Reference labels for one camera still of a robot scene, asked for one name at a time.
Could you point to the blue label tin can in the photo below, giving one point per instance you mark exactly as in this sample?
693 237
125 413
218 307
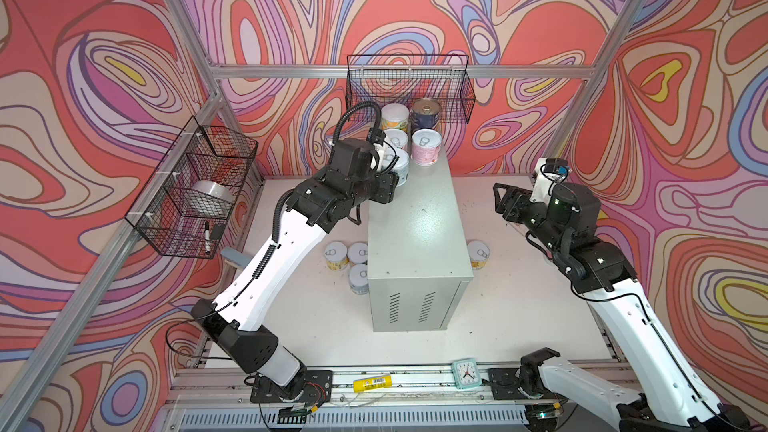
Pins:
425 113

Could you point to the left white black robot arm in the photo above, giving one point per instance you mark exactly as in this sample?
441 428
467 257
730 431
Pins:
303 216

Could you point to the green orange peach can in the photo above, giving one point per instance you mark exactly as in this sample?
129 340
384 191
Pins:
395 116

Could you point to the black wire basket back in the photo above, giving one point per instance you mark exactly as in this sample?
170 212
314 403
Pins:
404 78

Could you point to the black wire basket left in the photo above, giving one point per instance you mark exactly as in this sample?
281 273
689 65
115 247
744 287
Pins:
170 219

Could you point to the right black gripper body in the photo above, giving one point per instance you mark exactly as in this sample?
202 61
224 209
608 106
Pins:
534 219

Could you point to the yellow label can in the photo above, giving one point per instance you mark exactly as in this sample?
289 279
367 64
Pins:
479 254

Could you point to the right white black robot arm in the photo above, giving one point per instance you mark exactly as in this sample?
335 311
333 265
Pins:
672 396

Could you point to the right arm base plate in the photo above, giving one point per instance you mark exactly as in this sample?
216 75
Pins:
513 384

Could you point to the black wire basket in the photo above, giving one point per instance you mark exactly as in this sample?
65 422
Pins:
170 219
404 78

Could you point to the grey metal cabinet box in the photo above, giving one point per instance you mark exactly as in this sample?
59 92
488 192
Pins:
418 262

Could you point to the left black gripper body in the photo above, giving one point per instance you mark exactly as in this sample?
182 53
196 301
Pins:
379 189

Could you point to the yellow label tag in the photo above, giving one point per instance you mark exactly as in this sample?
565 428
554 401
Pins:
372 383

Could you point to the grey blue sponge block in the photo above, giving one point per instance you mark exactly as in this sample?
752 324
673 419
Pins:
234 258

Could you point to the pink label pull-tab can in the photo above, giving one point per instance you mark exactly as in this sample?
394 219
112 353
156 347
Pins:
397 138

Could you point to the black marker pen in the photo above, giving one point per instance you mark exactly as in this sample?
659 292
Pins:
206 239

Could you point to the white tape roll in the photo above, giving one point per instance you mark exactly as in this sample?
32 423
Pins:
214 189

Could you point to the small green alarm clock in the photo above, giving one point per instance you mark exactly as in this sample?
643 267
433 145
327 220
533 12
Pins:
466 374

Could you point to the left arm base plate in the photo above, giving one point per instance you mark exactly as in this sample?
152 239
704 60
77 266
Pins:
309 387

